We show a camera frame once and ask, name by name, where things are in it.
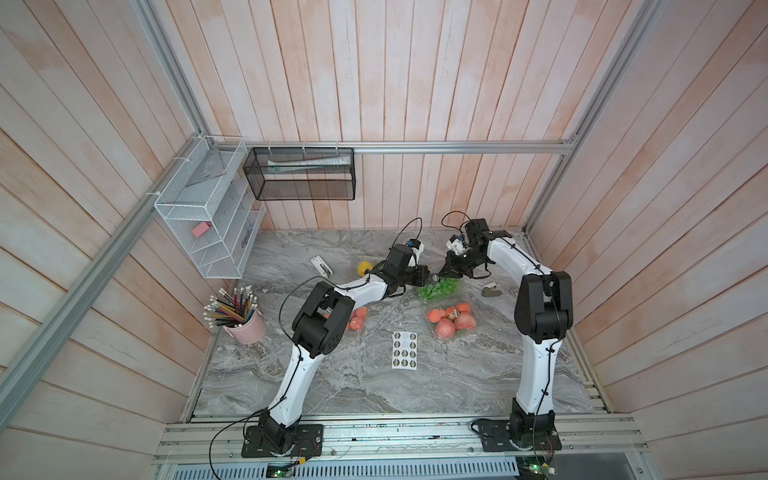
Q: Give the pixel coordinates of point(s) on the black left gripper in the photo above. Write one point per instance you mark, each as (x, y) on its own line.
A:
(422, 273)

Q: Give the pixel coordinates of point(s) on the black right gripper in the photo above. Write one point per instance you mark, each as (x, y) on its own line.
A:
(450, 269)

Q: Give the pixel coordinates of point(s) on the clear box of grapes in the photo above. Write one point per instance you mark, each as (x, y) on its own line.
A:
(439, 290)

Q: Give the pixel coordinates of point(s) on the clear box of red apples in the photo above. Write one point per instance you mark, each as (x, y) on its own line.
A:
(452, 320)

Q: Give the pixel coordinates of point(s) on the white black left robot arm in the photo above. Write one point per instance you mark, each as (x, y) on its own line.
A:
(317, 329)

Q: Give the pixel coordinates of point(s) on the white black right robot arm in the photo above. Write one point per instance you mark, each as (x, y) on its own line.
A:
(543, 314)

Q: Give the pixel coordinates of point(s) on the small grey tape dispenser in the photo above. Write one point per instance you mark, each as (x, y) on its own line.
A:
(491, 290)

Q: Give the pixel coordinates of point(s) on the clear box of small peaches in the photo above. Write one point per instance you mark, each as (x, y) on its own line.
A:
(359, 319)

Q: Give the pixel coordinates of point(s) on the paper in black basket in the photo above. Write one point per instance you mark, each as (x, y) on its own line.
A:
(308, 165)

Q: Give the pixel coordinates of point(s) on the colored pencils bundle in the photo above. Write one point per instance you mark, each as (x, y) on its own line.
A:
(231, 309)

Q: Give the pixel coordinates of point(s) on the pink eraser block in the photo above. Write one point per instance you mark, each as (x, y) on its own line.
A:
(201, 228)

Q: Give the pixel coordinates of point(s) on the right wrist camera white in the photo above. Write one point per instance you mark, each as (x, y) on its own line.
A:
(457, 245)

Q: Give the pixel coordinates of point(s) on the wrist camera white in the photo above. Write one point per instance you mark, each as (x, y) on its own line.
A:
(417, 248)
(457, 245)

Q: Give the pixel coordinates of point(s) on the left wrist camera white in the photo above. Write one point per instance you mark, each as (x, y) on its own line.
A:
(417, 248)

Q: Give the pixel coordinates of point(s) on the black wire mesh basket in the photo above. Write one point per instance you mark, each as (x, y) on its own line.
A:
(299, 187)

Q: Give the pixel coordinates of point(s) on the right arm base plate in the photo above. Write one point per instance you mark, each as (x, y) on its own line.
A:
(505, 435)

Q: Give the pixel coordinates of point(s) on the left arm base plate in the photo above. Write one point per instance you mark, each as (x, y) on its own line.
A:
(298, 441)

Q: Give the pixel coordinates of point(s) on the white wire mesh shelf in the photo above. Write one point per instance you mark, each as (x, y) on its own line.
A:
(206, 184)

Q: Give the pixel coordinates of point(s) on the aluminium front rail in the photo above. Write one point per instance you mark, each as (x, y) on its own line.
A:
(396, 436)

